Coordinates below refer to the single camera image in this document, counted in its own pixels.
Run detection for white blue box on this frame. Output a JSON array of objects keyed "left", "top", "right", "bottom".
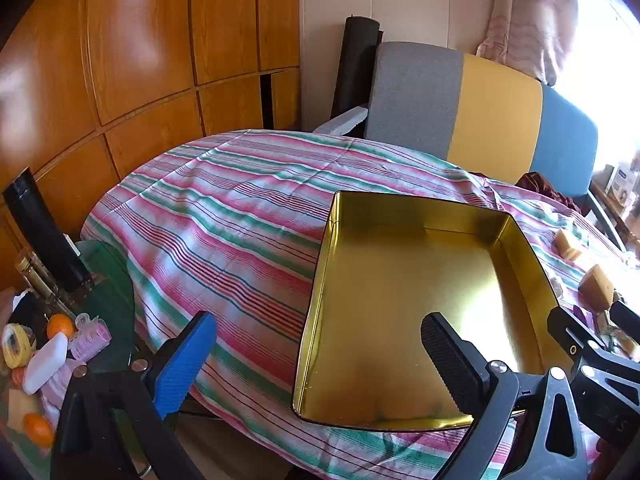
[{"left": 605, "top": 162, "right": 640, "bottom": 206}]

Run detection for gold tin box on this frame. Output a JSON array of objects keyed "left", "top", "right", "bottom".
[{"left": 291, "top": 190, "right": 576, "bottom": 433}]

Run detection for black rolled mat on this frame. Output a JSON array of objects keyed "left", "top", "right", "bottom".
[{"left": 331, "top": 16, "right": 385, "bottom": 121}]

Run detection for orange fruit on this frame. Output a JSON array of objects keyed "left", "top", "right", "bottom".
[
  {"left": 46, "top": 313, "right": 76, "bottom": 339},
  {"left": 22, "top": 412, "right": 55, "bottom": 448}
]

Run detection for striped pink green tablecloth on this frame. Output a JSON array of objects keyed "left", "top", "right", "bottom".
[{"left": 80, "top": 129, "right": 640, "bottom": 478}]

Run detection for pink hair rollers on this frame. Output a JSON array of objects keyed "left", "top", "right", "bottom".
[{"left": 68, "top": 312, "right": 112, "bottom": 361}]

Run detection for grey yellow blue chair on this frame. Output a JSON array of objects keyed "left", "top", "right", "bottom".
[{"left": 364, "top": 41, "right": 628, "bottom": 253}]

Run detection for white plastic bottle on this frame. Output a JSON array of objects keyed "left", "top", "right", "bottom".
[{"left": 22, "top": 332, "right": 69, "bottom": 395}]

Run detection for maroon cloth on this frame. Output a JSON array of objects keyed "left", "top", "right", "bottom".
[{"left": 515, "top": 171, "right": 583, "bottom": 211}]

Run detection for wooden cabinet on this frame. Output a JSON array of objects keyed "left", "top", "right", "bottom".
[{"left": 0, "top": 0, "right": 302, "bottom": 291}]

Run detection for gold-capped glass bottle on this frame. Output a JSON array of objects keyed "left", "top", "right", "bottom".
[{"left": 14, "top": 251, "right": 68, "bottom": 313}]

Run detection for wooden side desk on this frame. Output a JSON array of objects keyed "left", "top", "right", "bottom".
[{"left": 590, "top": 180, "right": 640, "bottom": 251}]

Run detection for green glass side table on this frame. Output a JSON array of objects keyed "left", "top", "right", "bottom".
[{"left": 0, "top": 240, "right": 137, "bottom": 480}]

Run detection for pink plastic bag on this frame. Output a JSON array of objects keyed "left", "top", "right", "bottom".
[{"left": 40, "top": 360, "right": 88, "bottom": 423}]

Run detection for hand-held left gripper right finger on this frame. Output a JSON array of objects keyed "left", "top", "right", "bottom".
[{"left": 421, "top": 312, "right": 589, "bottom": 480}]

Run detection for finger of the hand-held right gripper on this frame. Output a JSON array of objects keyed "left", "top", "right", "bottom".
[
  {"left": 547, "top": 307, "right": 640, "bottom": 402},
  {"left": 610, "top": 300, "right": 640, "bottom": 342}
]

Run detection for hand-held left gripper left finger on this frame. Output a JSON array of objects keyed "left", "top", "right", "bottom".
[{"left": 50, "top": 310, "right": 218, "bottom": 480}]

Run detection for black cylinder bottle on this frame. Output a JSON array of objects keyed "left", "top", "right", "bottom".
[{"left": 2, "top": 170, "right": 93, "bottom": 293}]

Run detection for yellow sponge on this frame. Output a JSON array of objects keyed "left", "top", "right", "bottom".
[
  {"left": 554, "top": 228, "right": 587, "bottom": 261},
  {"left": 579, "top": 264, "right": 616, "bottom": 311}
]

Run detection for black pouch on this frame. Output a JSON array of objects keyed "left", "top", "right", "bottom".
[{"left": 9, "top": 291, "right": 51, "bottom": 333}]

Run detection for pink patterned curtain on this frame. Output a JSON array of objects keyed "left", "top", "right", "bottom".
[{"left": 475, "top": 0, "right": 581, "bottom": 86}]

